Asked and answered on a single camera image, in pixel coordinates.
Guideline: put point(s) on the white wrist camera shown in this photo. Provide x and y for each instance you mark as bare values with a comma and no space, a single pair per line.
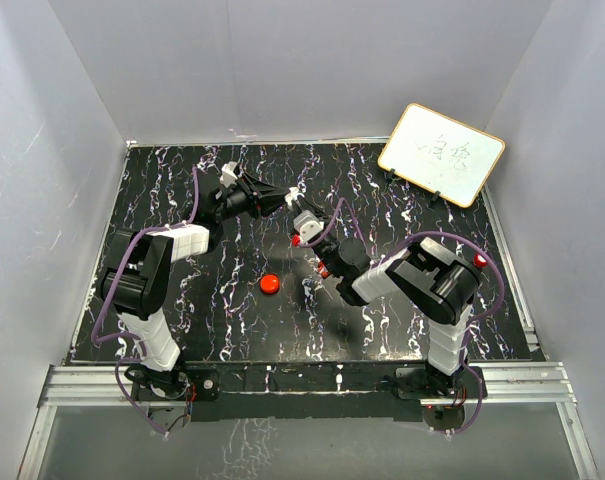
307,230
229,174

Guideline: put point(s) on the aluminium front rail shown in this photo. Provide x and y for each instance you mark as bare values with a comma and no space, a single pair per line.
504,383

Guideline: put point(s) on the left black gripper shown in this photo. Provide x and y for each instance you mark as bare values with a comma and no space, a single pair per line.
269,198

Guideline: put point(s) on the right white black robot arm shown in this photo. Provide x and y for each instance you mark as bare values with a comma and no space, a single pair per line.
441,284

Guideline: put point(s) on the red earbud charging case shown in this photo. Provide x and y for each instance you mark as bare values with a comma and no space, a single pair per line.
269,284

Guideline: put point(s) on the red emergency stop button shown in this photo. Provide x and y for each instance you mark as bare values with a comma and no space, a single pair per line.
479,261

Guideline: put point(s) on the white earbud charging case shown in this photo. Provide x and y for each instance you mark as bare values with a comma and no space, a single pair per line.
292,195

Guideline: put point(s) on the small whiteboard yellow frame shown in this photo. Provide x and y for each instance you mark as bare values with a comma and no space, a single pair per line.
441,155

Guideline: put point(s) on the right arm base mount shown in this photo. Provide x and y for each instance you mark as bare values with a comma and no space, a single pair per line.
420,381

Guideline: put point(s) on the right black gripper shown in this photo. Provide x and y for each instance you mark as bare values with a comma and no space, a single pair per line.
306,206

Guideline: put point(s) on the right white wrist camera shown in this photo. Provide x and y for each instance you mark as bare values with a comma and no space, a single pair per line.
307,230

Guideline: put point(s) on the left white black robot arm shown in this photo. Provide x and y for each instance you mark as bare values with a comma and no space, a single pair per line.
136,272

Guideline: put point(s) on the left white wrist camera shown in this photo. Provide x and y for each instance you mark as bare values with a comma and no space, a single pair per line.
229,174

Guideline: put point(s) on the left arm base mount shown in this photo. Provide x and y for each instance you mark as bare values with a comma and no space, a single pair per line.
188,385

